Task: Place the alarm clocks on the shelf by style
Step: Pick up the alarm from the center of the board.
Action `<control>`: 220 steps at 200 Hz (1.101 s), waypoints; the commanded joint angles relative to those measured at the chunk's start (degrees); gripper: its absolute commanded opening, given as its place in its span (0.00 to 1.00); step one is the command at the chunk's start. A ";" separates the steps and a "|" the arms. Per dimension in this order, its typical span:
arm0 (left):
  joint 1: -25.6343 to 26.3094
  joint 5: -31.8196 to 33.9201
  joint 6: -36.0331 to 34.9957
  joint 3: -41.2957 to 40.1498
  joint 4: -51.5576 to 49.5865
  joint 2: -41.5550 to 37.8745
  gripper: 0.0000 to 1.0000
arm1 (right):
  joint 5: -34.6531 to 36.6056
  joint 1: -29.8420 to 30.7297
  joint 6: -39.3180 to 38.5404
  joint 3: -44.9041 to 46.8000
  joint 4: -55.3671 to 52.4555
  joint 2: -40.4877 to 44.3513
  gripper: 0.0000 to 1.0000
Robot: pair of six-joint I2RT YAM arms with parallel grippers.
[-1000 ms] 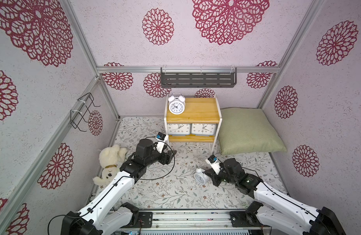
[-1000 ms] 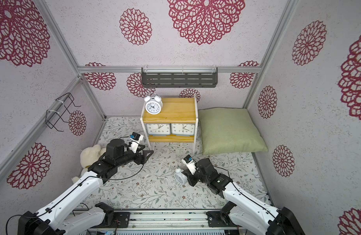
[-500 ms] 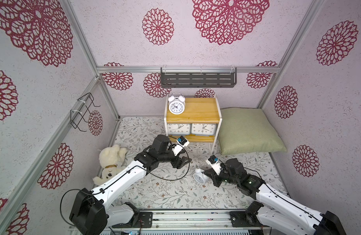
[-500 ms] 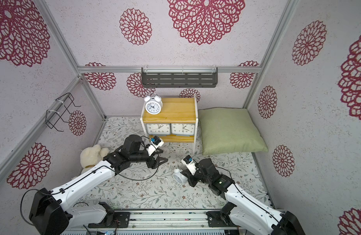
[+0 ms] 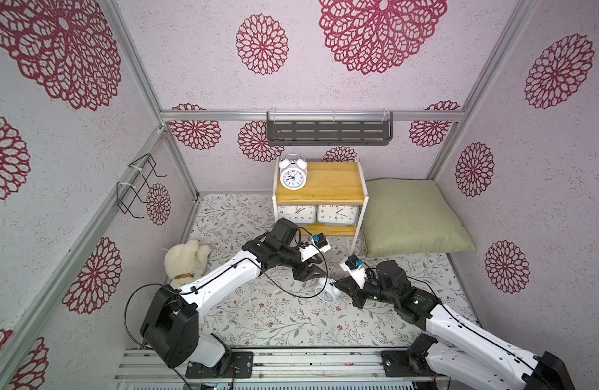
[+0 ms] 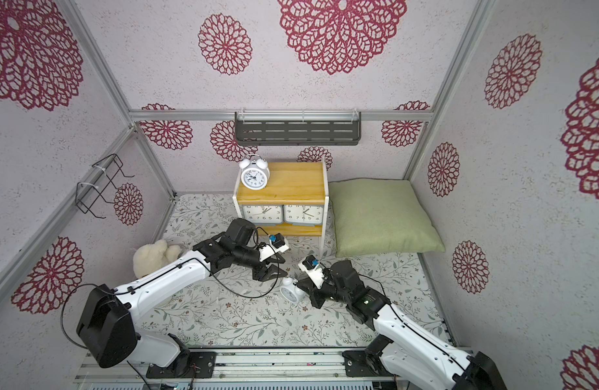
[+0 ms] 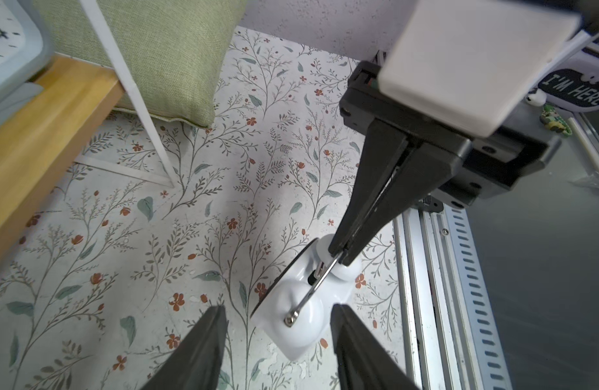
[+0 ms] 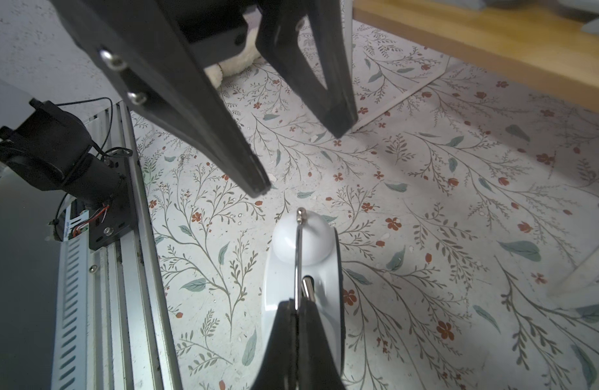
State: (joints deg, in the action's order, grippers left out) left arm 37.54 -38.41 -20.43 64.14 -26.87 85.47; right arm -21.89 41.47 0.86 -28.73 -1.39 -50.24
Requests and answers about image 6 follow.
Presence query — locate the white twin-bell alarm clock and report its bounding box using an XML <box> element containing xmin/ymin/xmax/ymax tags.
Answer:
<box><xmin>279</xmin><ymin>277</ymin><xmax>306</xmax><ymax>305</ymax></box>
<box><xmin>239</xmin><ymin>154</ymin><xmax>270</xmax><ymax>191</ymax></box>

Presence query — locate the grey square alarm clock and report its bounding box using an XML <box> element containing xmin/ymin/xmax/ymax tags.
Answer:
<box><xmin>241</xmin><ymin>205</ymin><xmax>284</xmax><ymax>225</ymax></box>
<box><xmin>283</xmin><ymin>205</ymin><xmax>324</xmax><ymax>226</ymax></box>

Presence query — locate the wooden two-tier white-frame shelf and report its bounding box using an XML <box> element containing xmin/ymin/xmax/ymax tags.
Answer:
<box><xmin>232</xmin><ymin>160</ymin><xmax>330</xmax><ymax>255</ymax></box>

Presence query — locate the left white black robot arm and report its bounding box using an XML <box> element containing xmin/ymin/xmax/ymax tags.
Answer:
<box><xmin>76</xmin><ymin>218</ymin><xmax>289</xmax><ymax>377</ymax></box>

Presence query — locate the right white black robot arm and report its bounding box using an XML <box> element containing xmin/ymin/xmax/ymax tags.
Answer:
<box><xmin>296</xmin><ymin>255</ymin><xmax>507</xmax><ymax>389</ymax></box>

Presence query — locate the green pillow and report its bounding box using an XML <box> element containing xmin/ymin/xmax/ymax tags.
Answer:
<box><xmin>329</xmin><ymin>179</ymin><xmax>445</xmax><ymax>258</ymax></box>

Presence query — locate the white plush teddy bear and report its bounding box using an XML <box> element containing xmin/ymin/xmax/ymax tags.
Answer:
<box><xmin>132</xmin><ymin>239</ymin><xmax>183</xmax><ymax>279</ymax></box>

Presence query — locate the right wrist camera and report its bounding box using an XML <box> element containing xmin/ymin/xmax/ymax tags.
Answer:
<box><xmin>299</xmin><ymin>255</ymin><xmax>325</xmax><ymax>289</ymax></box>

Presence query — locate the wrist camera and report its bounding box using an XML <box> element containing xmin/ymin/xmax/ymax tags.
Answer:
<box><xmin>299</xmin><ymin>255</ymin><xmax>325</xmax><ymax>289</ymax></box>
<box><xmin>257</xmin><ymin>233</ymin><xmax>290</xmax><ymax>262</ymax></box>

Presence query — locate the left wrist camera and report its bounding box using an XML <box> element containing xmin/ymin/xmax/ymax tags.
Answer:
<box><xmin>257</xmin><ymin>233</ymin><xmax>290</xmax><ymax>262</ymax></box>

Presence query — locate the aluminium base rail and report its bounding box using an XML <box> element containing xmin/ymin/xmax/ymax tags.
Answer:
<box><xmin>74</xmin><ymin>345</ymin><xmax>486</xmax><ymax>386</ymax></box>

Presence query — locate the grey wall-mounted metal shelf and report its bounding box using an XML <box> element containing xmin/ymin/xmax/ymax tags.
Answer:
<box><xmin>234</xmin><ymin>110</ymin><xmax>362</xmax><ymax>146</ymax></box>

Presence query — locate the black wire wall rack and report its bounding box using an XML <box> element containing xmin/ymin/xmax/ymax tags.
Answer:
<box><xmin>74</xmin><ymin>153</ymin><xmax>134</xmax><ymax>219</ymax></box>

